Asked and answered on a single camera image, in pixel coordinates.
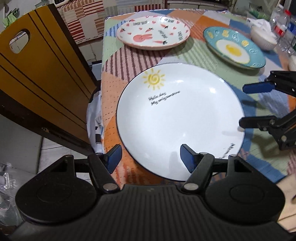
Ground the white plastic bag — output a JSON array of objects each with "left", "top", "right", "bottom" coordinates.
[{"left": 86, "top": 91, "right": 104, "bottom": 153}]

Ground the white sun plate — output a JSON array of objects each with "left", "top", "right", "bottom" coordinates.
[{"left": 116, "top": 63, "right": 244, "bottom": 181}]

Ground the striped patchwork counter cloth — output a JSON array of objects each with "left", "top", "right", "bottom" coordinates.
[{"left": 57, "top": 0, "right": 167, "bottom": 44}]

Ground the white rabbit carrot plate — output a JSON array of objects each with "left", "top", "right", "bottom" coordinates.
[{"left": 116, "top": 16, "right": 190, "bottom": 51}]

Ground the red label water bottle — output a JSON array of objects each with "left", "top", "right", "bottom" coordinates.
[{"left": 272, "top": 9, "right": 291, "bottom": 52}]

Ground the colourful patchwork tablecloth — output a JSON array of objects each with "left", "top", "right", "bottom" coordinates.
[{"left": 101, "top": 9, "right": 295, "bottom": 186}]

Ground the teal fried egg plate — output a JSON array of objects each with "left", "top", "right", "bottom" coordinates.
[{"left": 203, "top": 26, "right": 266, "bottom": 69}]

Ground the white ribbed bowl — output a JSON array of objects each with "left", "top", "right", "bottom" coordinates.
[{"left": 250, "top": 26, "right": 278, "bottom": 51}]

